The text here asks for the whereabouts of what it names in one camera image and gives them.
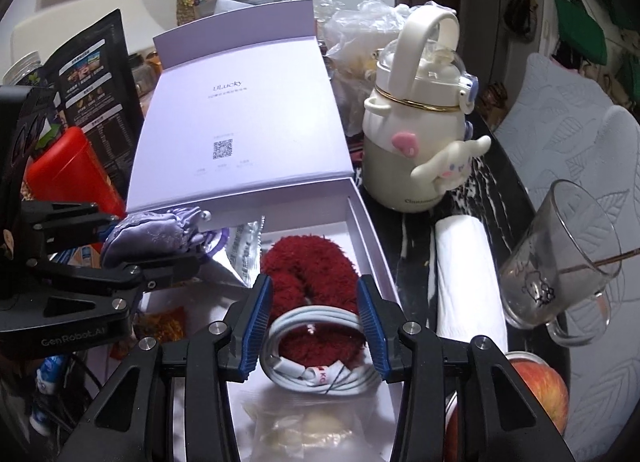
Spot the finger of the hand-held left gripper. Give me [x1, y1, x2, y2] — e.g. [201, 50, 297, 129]
[22, 201, 122, 263]
[30, 253, 202, 319]

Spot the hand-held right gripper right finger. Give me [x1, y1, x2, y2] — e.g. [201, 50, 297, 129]
[356, 274, 576, 462]

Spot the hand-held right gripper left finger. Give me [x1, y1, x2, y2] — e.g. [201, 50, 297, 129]
[60, 273, 275, 462]

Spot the white cable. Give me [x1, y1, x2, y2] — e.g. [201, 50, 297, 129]
[262, 306, 383, 395]

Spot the lavender satin drawstring pouch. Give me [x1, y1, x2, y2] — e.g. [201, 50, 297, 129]
[101, 206, 211, 267]

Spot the purple gift box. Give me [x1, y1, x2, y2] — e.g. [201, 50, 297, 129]
[125, 0, 406, 462]

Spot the red container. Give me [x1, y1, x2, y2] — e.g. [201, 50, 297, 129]
[26, 126, 127, 220]

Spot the blue white wrapper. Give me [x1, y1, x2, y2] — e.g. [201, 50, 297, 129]
[30, 354, 71, 435]

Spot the orange snack packet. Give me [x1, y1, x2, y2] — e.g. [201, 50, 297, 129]
[132, 307, 186, 343]

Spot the silver snack packet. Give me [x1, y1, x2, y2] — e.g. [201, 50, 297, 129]
[202, 219, 266, 287]

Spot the red fluffy scrunchie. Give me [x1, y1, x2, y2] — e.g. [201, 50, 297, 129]
[260, 236, 368, 368]

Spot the white paper towel roll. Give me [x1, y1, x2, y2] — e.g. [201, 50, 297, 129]
[434, 216, 510, 358]

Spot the clear plastic packet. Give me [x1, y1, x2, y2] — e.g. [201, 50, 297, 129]
[242, 392, 361, 462]

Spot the black printed coffee bag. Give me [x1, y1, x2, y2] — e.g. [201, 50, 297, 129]
[42, 9, 146, 223]

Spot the cream cartoon water bottle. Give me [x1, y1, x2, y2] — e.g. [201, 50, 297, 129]
[362, 6, 493, 213]

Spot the clear plastic jar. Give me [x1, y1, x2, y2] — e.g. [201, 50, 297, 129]
[0, 54, 43, 87]

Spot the clear glass mug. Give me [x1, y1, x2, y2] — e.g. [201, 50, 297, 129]
[500, 179, 623, 348]

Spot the red apple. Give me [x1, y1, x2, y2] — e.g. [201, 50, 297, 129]
[444, 351, 570, 462]

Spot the thin metal stirrer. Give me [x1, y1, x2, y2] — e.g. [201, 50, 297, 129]
[562, 249, 640, 275]

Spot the white printed paper sheet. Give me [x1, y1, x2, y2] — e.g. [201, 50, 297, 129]
[192, 0, 251, 17]

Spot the clear plastic food bag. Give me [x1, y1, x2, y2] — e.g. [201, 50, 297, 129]
[320, 0, 416, 92]

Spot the black hanging bag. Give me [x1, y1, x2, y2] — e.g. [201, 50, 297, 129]
[502, 0, 538, 42]

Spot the green tote bag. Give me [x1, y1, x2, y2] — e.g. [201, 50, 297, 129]
[554, 0, 608, 65]

